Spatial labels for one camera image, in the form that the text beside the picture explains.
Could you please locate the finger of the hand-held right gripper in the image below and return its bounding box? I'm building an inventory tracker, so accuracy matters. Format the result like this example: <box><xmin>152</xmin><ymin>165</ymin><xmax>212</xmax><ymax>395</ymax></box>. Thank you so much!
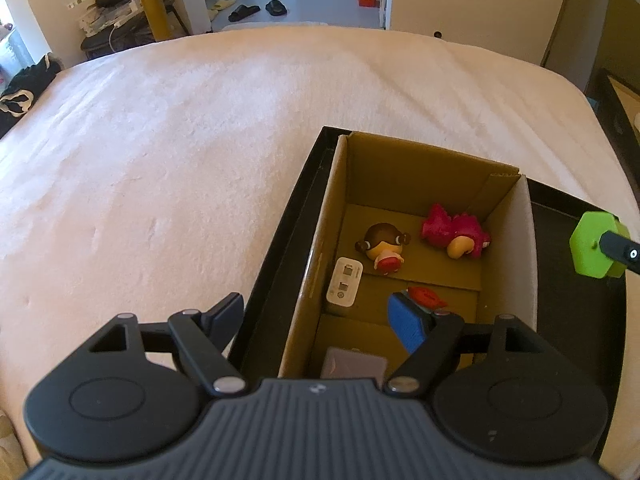
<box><xmin>597</xmin><ymin>227</ymin><xmax>640</xmax><ymax>277</ymax></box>

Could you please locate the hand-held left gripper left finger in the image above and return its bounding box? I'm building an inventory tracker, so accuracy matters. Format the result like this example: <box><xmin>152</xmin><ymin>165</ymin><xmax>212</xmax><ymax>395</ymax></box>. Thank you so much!
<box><xmin>89</xmin><ymin>291</ymin><xmax>247</xmax><ymax>397</ymax></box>

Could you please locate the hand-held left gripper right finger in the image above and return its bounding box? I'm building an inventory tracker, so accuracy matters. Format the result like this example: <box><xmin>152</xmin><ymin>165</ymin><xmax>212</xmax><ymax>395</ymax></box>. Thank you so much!
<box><xmin>384</xmin><ymin>290</ymin><xmax>538</xmax><ymax>396</ymax></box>

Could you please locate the red fish toy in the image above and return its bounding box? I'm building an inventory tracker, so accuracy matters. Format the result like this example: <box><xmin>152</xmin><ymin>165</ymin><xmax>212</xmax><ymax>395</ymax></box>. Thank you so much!
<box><xmin>407</xmin><ymin>286</ymin><xmax>448</xmax><ymax>309</ymax></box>

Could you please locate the green hexagonal block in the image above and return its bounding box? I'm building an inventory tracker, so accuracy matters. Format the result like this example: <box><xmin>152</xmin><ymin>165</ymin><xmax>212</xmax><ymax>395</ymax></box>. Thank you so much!
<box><xmin>569</xmin><ymin>211</ymin><xmax>633</xmax><ymax>279</ymax></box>

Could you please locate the white charger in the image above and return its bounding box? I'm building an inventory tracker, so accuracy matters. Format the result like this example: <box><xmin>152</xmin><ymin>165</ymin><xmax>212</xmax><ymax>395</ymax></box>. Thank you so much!
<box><xmin>326</xmin><ymin>256</ymin><xmax>365</xmax><ymax>308</ymax></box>

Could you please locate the brown-haired doll figurine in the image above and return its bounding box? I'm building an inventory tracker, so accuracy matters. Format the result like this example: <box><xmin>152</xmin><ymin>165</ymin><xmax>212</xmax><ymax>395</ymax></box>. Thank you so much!
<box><xmin>355</xmin><ymin>222</ymin><xmax>412</xmax><ymax>276</ymax></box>

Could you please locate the black tray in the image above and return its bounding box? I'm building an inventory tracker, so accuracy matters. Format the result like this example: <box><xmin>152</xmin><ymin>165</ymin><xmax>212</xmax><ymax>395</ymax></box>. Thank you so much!
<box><xmin>227</xmin><ymin>126</ymin><xmax>628</xmax><ymax>461</ymax></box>

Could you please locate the pink dinosaur costume figurine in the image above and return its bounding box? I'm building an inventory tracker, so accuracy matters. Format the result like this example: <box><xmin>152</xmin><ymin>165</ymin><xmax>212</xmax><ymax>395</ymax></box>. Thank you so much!
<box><xmin>420</xmin><ymin>203</ymin><xmax>492</xmax><ymax>260</ymax></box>

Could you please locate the cardboard box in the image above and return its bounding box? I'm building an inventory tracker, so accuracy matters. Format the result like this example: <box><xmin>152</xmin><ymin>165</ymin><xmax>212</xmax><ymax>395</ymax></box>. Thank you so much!
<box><xmin>277</xmin><ymin>131</ymin><xmax>538</xmax><ymax>381</ymax></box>

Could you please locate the grey square item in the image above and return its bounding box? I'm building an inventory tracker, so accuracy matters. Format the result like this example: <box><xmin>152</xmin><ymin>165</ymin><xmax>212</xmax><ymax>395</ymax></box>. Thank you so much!
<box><xmin>322</xmin><ymin>346</ymin><xmax>387</xmax><ymax>380</ymax></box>

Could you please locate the white blanket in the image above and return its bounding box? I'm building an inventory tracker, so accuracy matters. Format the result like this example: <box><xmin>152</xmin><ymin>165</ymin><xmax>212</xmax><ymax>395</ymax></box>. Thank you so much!
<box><xmin>0</xmin><ymin>22</ymin><xmax>640</xmax><ymax>480</ymax></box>

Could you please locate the pile of dark bags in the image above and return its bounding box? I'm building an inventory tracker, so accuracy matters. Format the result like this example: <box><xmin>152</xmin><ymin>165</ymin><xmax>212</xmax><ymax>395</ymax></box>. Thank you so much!
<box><xmin>77</xmin><ymin>0</ymin><xmax>181</xmax><ymax>53</ymax></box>

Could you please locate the black cloth with white print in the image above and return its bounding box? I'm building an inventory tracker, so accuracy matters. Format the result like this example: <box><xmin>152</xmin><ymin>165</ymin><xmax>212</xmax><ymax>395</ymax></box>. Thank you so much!
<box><xmin>0</xmin><ymin>52</ymin><xmax>63</xmax><ymax>136</ymax></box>

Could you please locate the white power strip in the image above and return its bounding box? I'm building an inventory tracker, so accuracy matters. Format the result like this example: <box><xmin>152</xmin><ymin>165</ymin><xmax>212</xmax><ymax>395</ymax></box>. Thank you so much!
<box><xmin>80</xmin><ymin>0</ymin><xmax>146</xmax><ymax>31</ymax></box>

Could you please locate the yellow table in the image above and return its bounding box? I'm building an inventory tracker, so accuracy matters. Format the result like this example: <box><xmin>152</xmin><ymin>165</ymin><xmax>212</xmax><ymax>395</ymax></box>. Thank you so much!
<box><xmin>87</xmin><ymin>0</ymin><xmax>176</xmax><ymax>41</ymax></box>

